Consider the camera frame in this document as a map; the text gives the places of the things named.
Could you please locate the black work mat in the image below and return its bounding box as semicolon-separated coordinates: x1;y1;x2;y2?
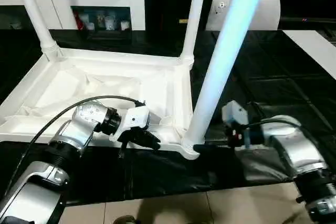
0;27;336;208

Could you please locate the grey left robot foot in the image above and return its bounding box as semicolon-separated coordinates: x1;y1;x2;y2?
113;216;141;224

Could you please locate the flat white board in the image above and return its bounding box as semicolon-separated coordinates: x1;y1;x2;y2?
282;30;336;80

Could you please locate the white plastic bag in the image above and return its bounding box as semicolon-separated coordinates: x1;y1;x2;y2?
205;0;281;31

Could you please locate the white cabinet with glass doors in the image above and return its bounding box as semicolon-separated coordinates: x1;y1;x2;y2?
0;0;146;31

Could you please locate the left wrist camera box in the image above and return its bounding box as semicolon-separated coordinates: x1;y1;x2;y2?
110;105;151;142

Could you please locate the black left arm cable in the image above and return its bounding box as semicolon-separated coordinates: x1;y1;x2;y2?
0;95;145;193

